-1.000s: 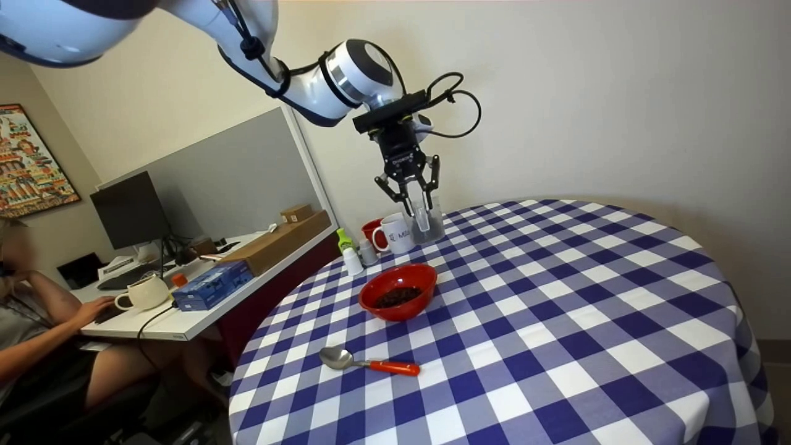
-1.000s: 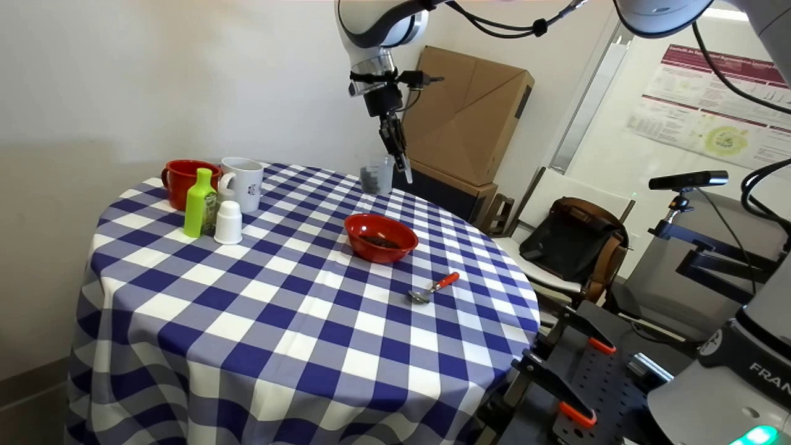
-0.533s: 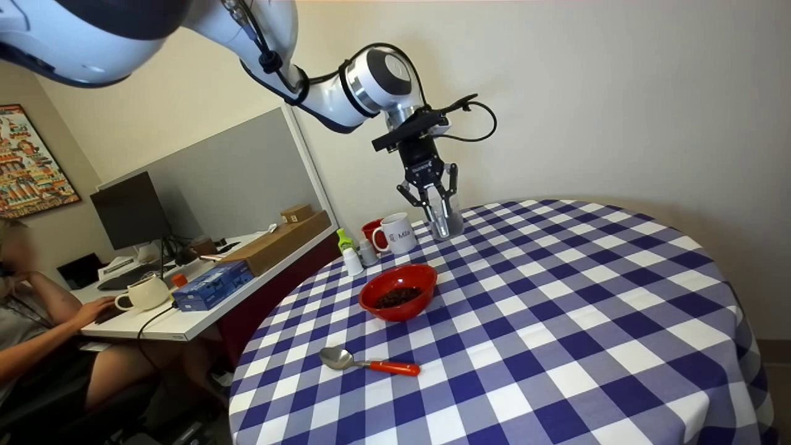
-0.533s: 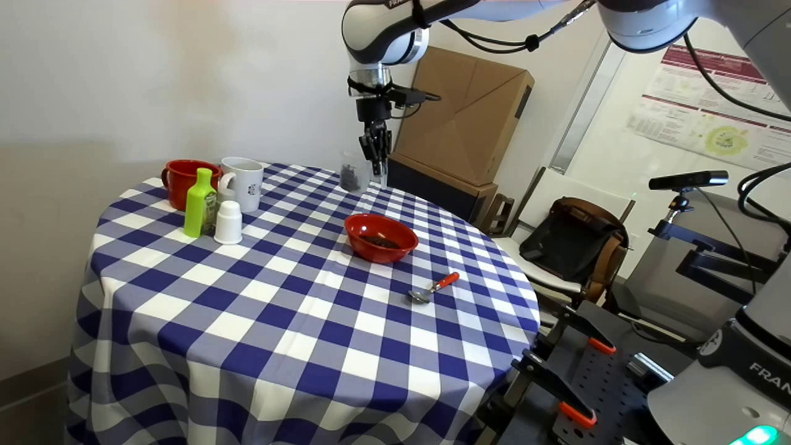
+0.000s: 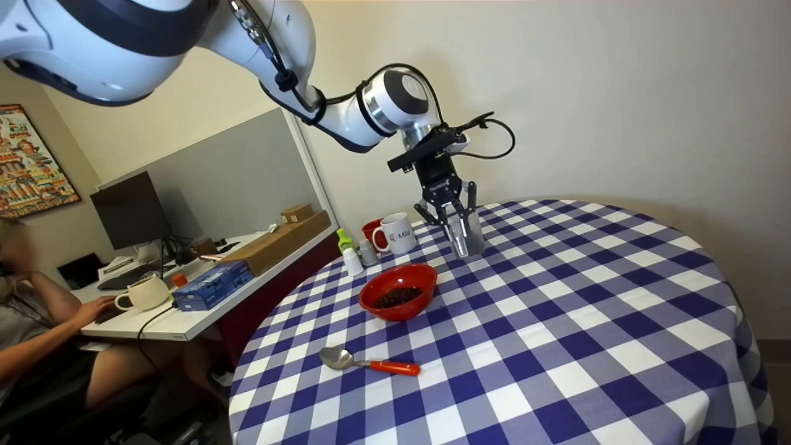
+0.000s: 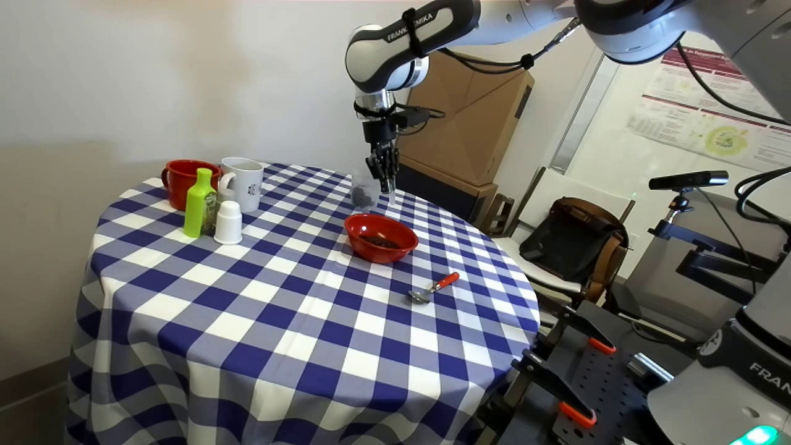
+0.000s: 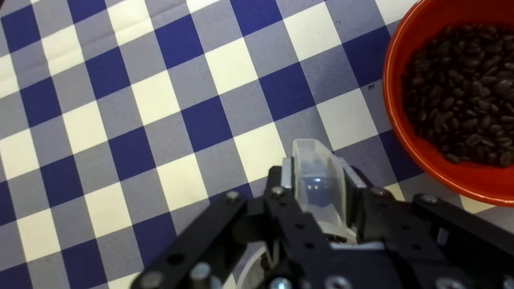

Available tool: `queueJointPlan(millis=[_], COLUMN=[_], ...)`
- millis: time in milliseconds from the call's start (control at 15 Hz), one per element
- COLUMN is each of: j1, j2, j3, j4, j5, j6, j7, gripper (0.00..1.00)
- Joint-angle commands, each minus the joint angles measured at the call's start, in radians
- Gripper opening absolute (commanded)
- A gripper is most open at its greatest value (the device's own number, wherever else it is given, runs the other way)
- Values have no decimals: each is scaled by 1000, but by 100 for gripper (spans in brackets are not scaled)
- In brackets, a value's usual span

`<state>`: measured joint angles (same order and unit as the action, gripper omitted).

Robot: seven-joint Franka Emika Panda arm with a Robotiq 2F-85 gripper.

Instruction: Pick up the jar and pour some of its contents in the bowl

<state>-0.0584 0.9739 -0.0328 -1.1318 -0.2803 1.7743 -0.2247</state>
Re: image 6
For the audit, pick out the brown cardboard box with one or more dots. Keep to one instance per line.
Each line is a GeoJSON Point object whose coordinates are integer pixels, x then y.
{"type": "Point", "coordinates": [470, 125]}

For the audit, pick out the grey metal frame strip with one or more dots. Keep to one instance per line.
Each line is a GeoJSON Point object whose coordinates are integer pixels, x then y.
{"type": "Point", "coordinates": [580, 125]}

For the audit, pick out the red mug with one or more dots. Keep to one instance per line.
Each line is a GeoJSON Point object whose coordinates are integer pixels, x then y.
{"type": "Point", "coordinates": [178, 181]}

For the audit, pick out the green bottle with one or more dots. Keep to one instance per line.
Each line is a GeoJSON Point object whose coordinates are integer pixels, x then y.
{"type": "Point", "coordinates": [197, 205]}

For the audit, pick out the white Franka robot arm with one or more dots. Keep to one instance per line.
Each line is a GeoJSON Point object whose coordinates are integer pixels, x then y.
{"type": "Point", "coordinates": [386, 58]}

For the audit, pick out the clear jar with dark contents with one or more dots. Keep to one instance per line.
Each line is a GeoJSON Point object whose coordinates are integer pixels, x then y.
{"type": "Point", "coordinates": [364, 191]}

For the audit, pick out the black bar camera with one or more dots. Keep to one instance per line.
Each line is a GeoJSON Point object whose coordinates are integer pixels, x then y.
{"type": "Point", "coordinates": [687, 178]}

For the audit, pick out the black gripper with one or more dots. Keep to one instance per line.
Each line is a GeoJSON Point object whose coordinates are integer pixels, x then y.
{"type": "Point", "coordinates": [383, 136]}

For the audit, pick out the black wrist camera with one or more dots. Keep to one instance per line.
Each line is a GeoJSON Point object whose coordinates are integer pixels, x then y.
{"type": "Point", "coordinates": [419, 114]}

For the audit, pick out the small white cup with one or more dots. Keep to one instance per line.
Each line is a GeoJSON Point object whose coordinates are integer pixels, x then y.
{"type": "Point", "coordinates": [228, 224]}

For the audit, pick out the white mug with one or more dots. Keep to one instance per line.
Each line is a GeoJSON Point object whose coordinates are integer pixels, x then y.
{"type": "Point", "coordinates": [244, 186]}

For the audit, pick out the dark chair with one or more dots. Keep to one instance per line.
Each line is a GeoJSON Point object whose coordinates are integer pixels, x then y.
{"type": "Point", "coordinates": [572, 239]}

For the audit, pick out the blue white checkered tablecloth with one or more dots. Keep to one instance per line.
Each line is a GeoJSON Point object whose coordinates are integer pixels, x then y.
{"type": "Point", "coordinates": [271, 329]}

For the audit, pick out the red bowl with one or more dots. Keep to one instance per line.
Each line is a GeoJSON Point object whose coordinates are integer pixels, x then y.
{"type": "Point", "coordinates": [381, 239]}

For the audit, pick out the black perforated board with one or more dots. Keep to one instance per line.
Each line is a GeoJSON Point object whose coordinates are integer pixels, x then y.
{"type": "Point", "coordinates": [608, 387]}

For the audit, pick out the grey panel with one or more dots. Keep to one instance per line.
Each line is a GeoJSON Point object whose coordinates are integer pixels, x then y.
{"type": "Point", "coordinates": [682, 281]}

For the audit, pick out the black blue tripod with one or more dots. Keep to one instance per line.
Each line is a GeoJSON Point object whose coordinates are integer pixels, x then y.
{"type": "Point", "coordinates": [708, 255]}

